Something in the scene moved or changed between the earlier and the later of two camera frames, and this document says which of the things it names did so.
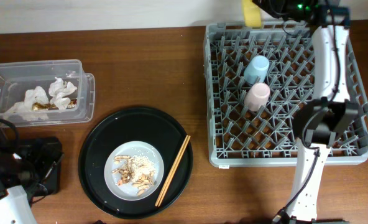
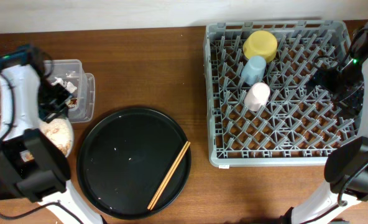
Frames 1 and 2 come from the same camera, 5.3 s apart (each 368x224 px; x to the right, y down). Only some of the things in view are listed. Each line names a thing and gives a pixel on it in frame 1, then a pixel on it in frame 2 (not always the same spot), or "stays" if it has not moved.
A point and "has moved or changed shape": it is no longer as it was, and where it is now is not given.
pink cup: x=256 y=98 stays
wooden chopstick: x=174 y=170 has moved or changed shape
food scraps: x=138 y=169 to x=59 y=131
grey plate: x=126 y=190 to x=61 y=132
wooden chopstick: x=170 y=173 has moved or changed shape
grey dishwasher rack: x=255 y=78 stays
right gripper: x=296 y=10 to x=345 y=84
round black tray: x=145 y=126 stays
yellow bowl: x=252 y=14 to x=260 y=43
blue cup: x=256 y=69 stays
